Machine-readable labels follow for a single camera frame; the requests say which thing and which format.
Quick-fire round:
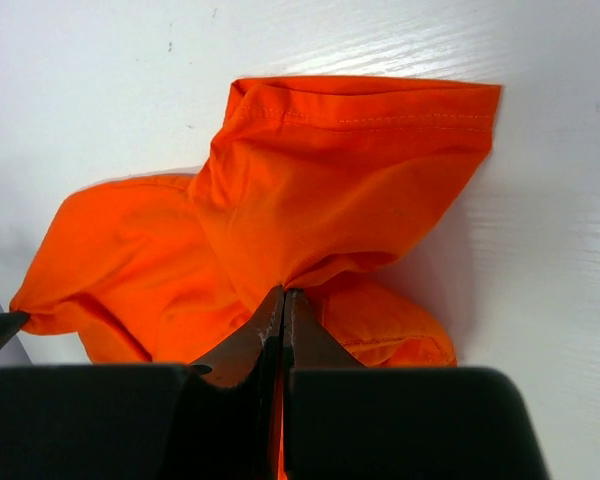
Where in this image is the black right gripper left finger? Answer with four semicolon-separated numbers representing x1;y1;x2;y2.
0;287;284;479

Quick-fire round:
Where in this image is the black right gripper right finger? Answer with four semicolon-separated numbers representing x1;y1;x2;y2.
283;290;549;479

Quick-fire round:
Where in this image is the orange t shirt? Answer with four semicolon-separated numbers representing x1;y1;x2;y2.
8;75;503;480

